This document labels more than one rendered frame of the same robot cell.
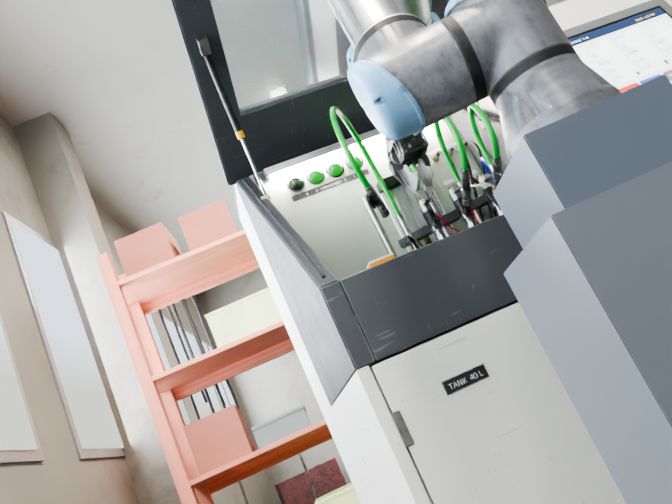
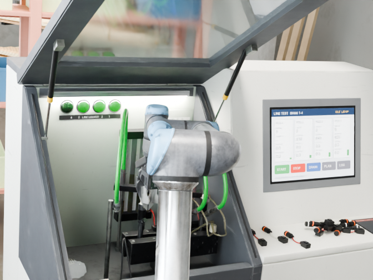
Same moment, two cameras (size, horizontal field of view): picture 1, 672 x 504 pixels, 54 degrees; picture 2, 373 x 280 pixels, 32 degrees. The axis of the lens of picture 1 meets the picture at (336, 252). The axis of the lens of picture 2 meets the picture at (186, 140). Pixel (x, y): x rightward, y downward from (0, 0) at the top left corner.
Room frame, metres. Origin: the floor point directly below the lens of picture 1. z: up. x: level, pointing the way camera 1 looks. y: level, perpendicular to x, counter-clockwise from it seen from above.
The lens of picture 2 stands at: (-0.57, 0.19, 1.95)
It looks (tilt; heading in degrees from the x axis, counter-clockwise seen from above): 16 degrees down; 345
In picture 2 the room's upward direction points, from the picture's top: 6 degrees clockwise
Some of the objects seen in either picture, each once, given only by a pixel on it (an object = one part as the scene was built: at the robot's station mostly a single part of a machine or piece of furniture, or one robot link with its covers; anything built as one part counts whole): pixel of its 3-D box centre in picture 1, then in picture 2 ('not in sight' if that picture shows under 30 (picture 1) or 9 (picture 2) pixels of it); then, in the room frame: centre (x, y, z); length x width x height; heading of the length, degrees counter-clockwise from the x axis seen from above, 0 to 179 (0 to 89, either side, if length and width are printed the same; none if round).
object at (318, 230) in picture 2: not in sight; (334, 225); (1.50, -0.98, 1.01); 0.23 x 0.11 x 0.06; 102
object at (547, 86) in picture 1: (550, 106); not in sight; (0.79, -0.32, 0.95); 0.15 x 0.15 x 0.10
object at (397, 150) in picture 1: (401, 138); (153, 169); (1.42, -0.25, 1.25); 0.09 x 0.08 x 0.12; 12
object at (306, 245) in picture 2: not in sight; (296, 239); (1.42, -0.79, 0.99); 0.12 x 0.02 x 0.02; 21
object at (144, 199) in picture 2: (415, 180); (146, 199); (1.42, -0.23, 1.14); 0.06 x 0.03 x 0.09; 12
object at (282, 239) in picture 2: not in sight; (274, 234); (1.46, -0.73, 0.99); 0.12 x 0.02 x 0.02; 22
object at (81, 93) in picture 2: (353, 142); (121, 93); (1.74, -0.18, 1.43); 0.54 x 0.03 x 0.02; 102
